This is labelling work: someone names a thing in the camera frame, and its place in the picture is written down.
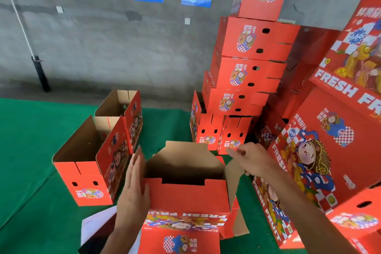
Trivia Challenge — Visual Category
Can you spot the person's left forearm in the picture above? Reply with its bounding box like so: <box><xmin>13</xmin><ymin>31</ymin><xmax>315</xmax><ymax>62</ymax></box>
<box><xmin>101</xmin><ymin>222</ymin><xmax>144</xmax><ymax>254</ymax></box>

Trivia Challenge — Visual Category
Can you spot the large open red fruit box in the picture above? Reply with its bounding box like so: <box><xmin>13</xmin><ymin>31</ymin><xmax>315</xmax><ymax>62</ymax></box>
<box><xmin>52</xmin><ymin>115</ymin><xmax>134</xmax><ymax>207</ymax></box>

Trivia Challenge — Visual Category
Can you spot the white paper sheet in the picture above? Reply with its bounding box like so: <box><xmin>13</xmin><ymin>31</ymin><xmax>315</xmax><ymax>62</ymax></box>
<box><xmin>81</xmin><ymin>205</ymin><xmax>118</xmax><ymax>246</ymax></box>

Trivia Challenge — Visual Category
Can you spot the person's right forearm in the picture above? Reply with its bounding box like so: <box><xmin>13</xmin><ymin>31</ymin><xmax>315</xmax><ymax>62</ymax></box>
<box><xmin>262</xmin><ymin>165</ymin><xmax>359</xmax><ymax>254</ymax></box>

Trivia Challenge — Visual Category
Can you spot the red fruit box with flaps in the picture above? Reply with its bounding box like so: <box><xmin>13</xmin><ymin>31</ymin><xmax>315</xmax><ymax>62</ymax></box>
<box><xmin>138</xmin><ymin>140</ymin><xmax>250</xmax><ymax>254</ymax></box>

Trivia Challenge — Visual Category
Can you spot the stack of red fruit cartons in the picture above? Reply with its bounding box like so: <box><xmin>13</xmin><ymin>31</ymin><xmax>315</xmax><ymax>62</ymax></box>
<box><xmin>190</xmin><ymin>0</ymin><xmax>381</xmax><ymax>254</ymax></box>

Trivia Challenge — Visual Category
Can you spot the person's left hand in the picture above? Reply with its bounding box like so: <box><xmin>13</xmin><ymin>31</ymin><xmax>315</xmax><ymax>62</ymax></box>
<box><xmin>114</xmin><ymin>145</ymin><xmax>152</xmax><ymax>233</ymax></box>

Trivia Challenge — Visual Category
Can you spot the small open red fruit box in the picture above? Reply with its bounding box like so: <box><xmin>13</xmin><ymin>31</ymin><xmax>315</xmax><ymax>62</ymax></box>
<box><xmin>94</xmin><ymin>89</ymin><xmax>143</xmax><ymax>154</ymax></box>

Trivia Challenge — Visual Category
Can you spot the white rope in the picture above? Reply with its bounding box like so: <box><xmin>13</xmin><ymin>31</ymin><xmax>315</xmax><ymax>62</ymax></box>
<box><xmin>0</xmin><ymin>0</ymin><xmax>38</xmax><ymax>60</ymax></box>

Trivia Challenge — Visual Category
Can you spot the black pole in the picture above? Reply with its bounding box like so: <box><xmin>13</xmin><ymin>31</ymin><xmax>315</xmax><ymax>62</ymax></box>
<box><xmin>31</xmin><ymin>56</ymin><xmax>51</xmax><ymax>93</ymax></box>

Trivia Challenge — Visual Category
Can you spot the person's right hand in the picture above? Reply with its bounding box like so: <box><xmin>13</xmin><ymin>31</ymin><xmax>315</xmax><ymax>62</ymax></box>
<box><xmin>226</xmin><ymin>142</ymin><xmax>282</xmax><ymax>178</ymax></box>

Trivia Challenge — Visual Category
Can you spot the green table cloth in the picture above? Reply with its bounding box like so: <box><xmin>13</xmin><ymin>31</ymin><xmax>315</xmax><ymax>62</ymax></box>
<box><xmin>0</xmin><ymin>98</ymin><xmax>307</xmax><ymax>254</ymax></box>

